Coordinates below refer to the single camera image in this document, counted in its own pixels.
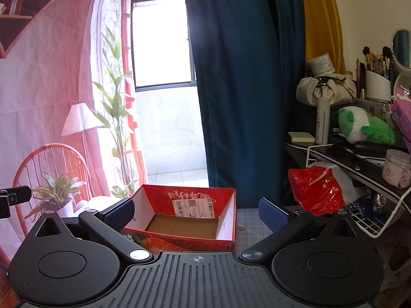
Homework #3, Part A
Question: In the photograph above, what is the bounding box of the blue plaid tablecloth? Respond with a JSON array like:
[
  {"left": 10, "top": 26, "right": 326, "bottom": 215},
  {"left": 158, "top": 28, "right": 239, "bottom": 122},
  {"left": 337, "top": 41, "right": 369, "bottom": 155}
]
[{"left": 235, "top": 209, "right": 272, "bottom": 256}]

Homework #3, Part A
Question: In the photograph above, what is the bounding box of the white labelled jar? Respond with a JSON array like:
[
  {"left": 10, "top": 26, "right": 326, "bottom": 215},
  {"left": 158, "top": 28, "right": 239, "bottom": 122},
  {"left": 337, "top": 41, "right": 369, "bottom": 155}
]
[{"left": 307, "top": 54, "right": 335, "bottom": 77}]

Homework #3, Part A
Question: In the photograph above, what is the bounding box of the blue curtain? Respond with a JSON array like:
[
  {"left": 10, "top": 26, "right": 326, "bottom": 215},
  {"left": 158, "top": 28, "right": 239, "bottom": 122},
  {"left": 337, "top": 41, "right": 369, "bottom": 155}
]
[{"left": 186, "top": 0, "right": 305, "bottom": 208}]

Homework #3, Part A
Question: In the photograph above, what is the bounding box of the yellow curtain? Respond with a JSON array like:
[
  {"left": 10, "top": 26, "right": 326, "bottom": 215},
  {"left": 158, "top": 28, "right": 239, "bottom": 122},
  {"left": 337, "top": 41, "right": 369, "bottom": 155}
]
[{"left": 303, "top": 0, "right": 345, "bottom": 72}]

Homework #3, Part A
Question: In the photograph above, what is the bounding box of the pink printed backdrop cloth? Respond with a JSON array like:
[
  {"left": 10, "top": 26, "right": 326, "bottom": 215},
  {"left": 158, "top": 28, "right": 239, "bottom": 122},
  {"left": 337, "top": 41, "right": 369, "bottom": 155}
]
[{"left": 0, "top": 0, "right": 148, "bottom": 260}]

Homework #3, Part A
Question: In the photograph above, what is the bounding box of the purple tissue pack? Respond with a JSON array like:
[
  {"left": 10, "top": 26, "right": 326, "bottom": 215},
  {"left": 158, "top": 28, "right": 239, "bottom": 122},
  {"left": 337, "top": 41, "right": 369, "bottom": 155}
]
[{"left": 391, "top": 87, "right": 411, "bottom": 151}]

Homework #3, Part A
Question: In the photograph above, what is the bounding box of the red plastic bag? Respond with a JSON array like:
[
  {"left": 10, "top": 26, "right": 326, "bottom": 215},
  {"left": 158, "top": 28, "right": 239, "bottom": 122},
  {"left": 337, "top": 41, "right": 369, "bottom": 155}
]
[{"left": 288, "top": 166, "right": 345, "bottom": 216}]

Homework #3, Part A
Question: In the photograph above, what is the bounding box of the green white plush toy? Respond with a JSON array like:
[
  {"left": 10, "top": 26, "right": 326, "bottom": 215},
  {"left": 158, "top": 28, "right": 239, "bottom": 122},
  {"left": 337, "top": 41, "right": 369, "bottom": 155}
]
[{"left": 338, "top": 106, "right": 397, "bottom": 145}]

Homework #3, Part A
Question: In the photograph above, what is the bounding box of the beige drawstring bag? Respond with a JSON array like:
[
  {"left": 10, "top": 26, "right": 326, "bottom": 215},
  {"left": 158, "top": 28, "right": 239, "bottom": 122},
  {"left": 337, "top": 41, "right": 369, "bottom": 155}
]
[{"left": 296, "top": 74, "right": 357, "bottom": 107}]

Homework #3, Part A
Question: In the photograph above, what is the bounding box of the white wire rack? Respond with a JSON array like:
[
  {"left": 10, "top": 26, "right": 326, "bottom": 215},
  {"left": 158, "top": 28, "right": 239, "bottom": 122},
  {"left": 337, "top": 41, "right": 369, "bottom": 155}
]
[{"left": 304, "top": 145, "right": 410, "bottom": 238}]

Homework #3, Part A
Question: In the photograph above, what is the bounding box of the round vanity mirror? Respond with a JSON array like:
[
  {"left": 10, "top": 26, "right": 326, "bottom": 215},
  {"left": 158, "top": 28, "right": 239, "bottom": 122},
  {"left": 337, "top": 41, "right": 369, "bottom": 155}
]
[{"left": 391, "top": 28, "right": 411, "bottom": 77}]

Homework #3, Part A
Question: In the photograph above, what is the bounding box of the yellow sticky note pad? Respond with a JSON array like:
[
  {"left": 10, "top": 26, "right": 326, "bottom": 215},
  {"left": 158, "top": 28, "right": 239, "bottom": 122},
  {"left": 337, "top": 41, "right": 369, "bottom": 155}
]
[{"left": 288, "top": 132, "right": 315, "bottom": 143}]

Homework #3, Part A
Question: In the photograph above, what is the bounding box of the clear jar with lid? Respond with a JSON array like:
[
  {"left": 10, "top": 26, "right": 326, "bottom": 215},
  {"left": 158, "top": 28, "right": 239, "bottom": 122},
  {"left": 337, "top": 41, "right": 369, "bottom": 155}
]
[{"left": 382, "top": 149, "right": 410, "bottom": 188}]

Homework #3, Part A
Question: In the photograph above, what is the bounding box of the red strawberry cardboard box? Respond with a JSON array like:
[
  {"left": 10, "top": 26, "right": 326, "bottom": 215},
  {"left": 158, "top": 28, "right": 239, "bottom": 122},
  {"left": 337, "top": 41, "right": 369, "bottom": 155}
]
[{"left": 122, "top": 184, "right": 236, "bottom": 254}]

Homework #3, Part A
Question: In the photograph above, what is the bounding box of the white brush holder cup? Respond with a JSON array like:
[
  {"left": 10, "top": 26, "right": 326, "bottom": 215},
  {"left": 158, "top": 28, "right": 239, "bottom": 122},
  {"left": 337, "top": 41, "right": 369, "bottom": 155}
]
[{"left": 366, "top": 70, "right": 391, "bottom": 102}]

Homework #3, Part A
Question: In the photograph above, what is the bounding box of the white spray bottle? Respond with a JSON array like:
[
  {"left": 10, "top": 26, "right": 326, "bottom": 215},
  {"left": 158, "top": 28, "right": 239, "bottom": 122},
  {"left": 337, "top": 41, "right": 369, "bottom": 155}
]
[{"left": 315, "top": 97, "right": 330, "bottom": 145}]

